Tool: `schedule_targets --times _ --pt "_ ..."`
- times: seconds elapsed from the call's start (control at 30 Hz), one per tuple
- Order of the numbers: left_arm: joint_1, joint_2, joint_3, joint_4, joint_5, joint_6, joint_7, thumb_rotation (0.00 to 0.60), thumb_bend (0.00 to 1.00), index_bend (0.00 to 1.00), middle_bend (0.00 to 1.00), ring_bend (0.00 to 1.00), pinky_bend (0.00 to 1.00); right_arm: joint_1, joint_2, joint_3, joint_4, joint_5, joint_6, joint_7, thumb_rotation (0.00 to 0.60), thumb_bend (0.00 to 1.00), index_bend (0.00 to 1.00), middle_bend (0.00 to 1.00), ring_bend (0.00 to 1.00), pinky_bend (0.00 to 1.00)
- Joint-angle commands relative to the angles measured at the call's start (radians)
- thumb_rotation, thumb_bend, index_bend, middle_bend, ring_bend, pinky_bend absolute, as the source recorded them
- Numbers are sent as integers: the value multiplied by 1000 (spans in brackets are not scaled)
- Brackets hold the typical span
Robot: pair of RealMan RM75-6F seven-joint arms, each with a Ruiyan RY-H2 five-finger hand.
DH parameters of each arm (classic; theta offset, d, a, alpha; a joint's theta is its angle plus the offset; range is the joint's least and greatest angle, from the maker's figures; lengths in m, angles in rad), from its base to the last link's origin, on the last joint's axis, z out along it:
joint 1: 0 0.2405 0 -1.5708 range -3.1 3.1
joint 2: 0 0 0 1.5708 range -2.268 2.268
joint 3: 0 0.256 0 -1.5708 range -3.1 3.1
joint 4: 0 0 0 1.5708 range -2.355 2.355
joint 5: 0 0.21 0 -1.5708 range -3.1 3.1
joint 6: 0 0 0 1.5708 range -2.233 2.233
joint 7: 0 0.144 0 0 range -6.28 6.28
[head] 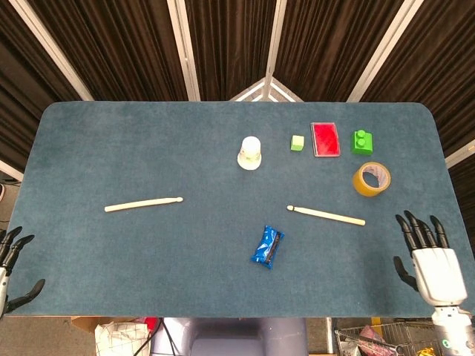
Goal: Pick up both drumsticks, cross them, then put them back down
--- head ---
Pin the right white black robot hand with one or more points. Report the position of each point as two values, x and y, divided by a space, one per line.
439 274

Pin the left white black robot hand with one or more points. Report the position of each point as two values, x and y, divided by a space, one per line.
11 252

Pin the wooden drumstick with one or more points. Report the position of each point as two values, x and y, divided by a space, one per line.
326 215
144 204

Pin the yellow object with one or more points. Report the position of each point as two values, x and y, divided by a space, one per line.
426 351

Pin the pink packet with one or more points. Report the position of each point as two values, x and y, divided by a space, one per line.
371 335

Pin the cardboard box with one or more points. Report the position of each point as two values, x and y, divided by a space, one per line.
85 322

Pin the brown packing tape roll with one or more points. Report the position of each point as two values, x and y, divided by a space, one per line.
361 187

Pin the white checkered bag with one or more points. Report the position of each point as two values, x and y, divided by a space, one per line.
118 339

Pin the green studded building block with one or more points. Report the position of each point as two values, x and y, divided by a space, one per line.
361 144

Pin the small red object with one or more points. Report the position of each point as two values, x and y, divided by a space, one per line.
150 322

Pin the blue felt table mat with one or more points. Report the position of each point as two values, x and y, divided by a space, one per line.
185 259

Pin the red flat rectangular box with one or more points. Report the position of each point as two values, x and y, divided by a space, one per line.
326 140

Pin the blue snack packet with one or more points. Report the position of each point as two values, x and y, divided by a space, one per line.
265 246

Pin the small light green cube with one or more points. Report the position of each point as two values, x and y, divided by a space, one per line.
297 143

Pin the lavender robot torso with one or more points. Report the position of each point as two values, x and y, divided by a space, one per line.
230 337

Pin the white paper cup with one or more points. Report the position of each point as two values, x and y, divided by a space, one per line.
249 154

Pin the white partition frame bar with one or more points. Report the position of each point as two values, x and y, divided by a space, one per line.
185 52
11 171
460 155
53 52
381 52
275 37

